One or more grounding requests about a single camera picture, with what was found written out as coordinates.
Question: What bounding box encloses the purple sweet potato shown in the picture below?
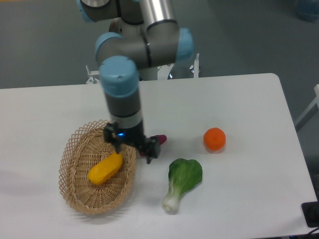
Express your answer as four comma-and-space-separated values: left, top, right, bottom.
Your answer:
139, 134, 167, 157

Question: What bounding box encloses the yellow mango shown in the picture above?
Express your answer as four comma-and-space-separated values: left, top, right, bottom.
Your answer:
88, 152, 123, 185

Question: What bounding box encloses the green bok choy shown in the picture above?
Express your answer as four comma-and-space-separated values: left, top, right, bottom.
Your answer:
162, 158, 203, 214

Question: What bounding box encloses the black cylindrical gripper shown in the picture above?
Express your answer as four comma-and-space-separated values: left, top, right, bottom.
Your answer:
103, 121, 160, 164

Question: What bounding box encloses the black device at table edge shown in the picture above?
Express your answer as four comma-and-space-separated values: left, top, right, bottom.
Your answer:
301, 201, 319, 228

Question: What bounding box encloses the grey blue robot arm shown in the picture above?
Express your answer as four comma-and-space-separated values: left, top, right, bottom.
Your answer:
77, 0, 194, 162

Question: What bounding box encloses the orange tangerine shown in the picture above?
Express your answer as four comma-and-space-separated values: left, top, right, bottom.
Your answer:
203, 127, 226, 151

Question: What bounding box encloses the woven wicker basket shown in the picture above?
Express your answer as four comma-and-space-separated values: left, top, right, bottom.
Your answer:
59, 120, 136, 214

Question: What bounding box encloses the white frame at right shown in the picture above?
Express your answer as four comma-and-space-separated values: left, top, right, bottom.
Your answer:
294, 84, 319, 132

